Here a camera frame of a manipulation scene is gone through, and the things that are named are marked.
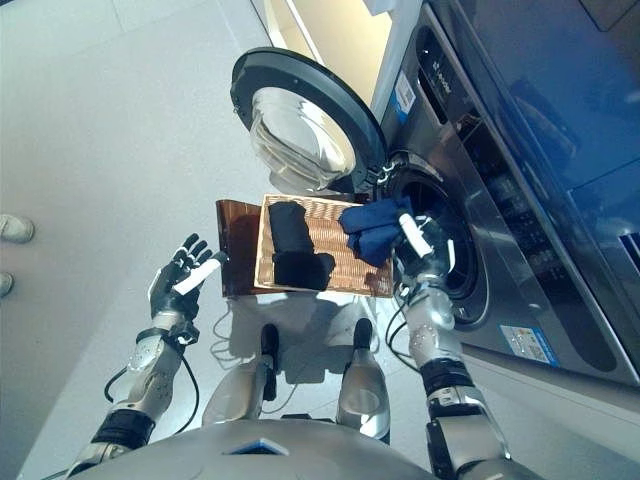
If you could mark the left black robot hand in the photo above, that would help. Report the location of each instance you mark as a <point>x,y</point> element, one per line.
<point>175,287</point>

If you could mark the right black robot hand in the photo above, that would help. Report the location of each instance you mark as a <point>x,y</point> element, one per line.
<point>425,250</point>

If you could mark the dark blue garment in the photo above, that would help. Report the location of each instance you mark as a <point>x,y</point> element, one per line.
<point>375,230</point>

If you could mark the black garment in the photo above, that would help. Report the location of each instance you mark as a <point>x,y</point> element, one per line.
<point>297,250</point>

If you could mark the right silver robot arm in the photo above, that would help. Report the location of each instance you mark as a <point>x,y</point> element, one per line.
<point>450,370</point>

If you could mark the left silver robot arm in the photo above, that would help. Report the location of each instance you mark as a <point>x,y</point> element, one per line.
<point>135,380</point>

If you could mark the grey front-load washing machine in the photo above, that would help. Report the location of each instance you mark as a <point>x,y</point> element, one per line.
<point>500,200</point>

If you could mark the round washing machine door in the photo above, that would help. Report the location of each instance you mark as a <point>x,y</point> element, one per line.
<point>305,120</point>

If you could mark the brown acrylic stool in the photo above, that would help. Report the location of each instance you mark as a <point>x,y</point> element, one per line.
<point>237,250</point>

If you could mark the woven wicker laundry basket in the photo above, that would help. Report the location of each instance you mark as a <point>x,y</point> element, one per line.
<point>325,245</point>

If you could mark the left silver robot leg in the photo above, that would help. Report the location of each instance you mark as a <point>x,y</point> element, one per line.
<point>250,380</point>

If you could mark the silver robot leg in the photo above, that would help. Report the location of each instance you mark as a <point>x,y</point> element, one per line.
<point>362,385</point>
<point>250,380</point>

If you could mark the blue white instruction sticker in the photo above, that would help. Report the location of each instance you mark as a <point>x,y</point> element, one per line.
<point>527,342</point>

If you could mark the right silver robot leg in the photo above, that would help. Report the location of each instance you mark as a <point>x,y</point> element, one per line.
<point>362,385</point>

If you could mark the blue energy label sticker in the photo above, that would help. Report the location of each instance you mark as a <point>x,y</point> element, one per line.
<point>404,97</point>

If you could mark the silver robot torso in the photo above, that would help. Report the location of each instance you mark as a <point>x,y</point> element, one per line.
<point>260,452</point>

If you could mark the white appliance platform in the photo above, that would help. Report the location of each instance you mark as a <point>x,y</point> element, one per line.
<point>550,395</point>

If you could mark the white shelf cabinet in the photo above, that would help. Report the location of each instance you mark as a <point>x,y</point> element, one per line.
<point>330,35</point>

